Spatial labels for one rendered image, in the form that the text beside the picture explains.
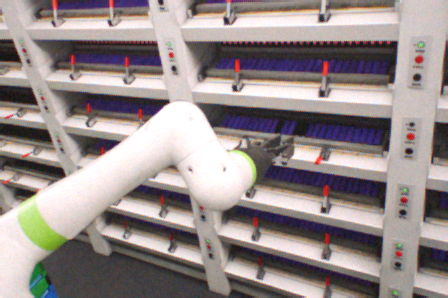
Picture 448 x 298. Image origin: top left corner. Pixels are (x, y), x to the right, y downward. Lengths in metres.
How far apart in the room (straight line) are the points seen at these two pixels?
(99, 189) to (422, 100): 0.77
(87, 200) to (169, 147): 0.19
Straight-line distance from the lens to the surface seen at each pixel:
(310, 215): 1.39
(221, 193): 0.76
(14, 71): 2.02
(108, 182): 0.82
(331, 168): 1.26
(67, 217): 0.85
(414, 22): 1.06
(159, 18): 1.32
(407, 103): 1.12
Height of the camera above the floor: 1.41
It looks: 29 degrees down
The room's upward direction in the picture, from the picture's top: 9 degrees counter-clockwise
